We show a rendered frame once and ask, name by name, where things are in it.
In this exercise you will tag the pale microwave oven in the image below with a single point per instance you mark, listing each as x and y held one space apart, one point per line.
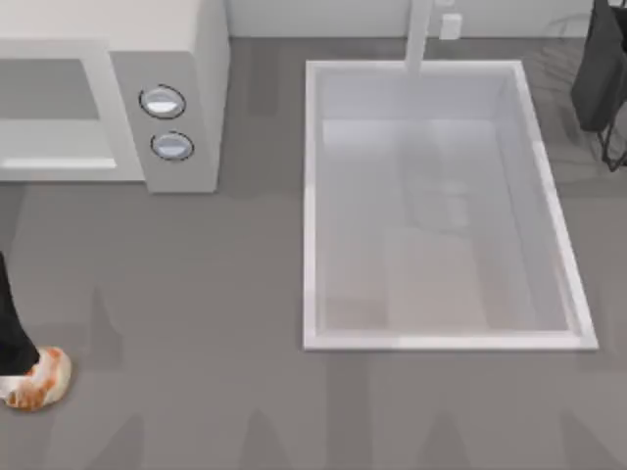
206 73

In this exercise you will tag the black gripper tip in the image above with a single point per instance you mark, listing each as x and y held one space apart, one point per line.
12 323

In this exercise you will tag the tall white tap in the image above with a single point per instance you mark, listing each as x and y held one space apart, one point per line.
419 34

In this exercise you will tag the orange and white bread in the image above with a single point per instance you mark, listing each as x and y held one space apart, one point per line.
49 379

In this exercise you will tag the large microwave knob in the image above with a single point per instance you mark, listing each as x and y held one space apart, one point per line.
162 101

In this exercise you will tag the white sink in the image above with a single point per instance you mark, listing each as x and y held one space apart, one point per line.
441 220

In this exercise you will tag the microwave door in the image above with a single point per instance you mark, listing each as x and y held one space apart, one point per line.
54 137

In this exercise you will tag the small microwave knob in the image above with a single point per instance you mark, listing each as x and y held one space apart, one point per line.
172 146

